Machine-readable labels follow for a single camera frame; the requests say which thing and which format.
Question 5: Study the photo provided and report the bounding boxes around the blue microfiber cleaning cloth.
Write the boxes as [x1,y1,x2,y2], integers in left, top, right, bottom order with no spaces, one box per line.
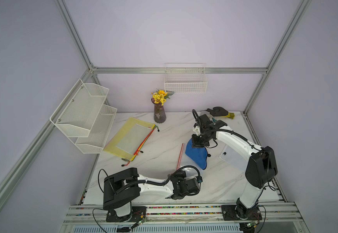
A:
[185,139,208,170]

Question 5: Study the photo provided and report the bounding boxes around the yellow mesh document bag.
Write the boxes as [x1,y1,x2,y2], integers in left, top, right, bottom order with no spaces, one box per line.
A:
[103,117,157,162]

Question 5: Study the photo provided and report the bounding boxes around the red zipper mesh document bag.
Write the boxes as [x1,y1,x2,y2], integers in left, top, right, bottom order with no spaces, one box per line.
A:
[174,143,198,179]

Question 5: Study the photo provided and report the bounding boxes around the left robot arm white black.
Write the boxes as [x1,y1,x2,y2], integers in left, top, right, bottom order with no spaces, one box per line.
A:
[100,165,203,218]

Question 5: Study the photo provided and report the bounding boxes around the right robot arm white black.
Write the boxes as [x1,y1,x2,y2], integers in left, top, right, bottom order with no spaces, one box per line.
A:
[191,109,278,211]

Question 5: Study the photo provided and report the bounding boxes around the black yellow work glove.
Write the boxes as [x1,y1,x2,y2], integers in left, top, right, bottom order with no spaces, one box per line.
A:
[206,107,235,119]

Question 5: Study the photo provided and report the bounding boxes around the dark purple glass vase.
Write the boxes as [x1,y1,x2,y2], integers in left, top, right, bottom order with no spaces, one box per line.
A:
[151,98,167,123]

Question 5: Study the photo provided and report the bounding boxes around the yellow artificial flowers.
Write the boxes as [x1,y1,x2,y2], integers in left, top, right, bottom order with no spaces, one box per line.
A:
[151,89,174,106]

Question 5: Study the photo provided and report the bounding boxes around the white two-tier mesh shelf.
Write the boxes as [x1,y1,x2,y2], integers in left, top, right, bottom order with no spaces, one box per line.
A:
[50,79,117,154]

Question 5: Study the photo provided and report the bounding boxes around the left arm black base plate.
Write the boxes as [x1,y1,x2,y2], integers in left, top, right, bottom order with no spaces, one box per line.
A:
[106,203,147,222]

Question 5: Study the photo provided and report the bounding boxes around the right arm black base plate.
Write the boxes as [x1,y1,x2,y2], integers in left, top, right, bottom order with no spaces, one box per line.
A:
[221,205,262,221]

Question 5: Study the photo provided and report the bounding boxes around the white wire wall basket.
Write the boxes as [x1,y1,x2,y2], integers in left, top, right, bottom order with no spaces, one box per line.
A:
[164,63,208,94]

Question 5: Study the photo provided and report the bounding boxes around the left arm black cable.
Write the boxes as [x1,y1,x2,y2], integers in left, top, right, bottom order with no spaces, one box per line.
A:
[97,168,110,194]

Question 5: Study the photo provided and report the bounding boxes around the aluminium frame rail base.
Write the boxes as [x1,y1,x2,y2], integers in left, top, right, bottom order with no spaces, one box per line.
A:
[60,202,309,233]

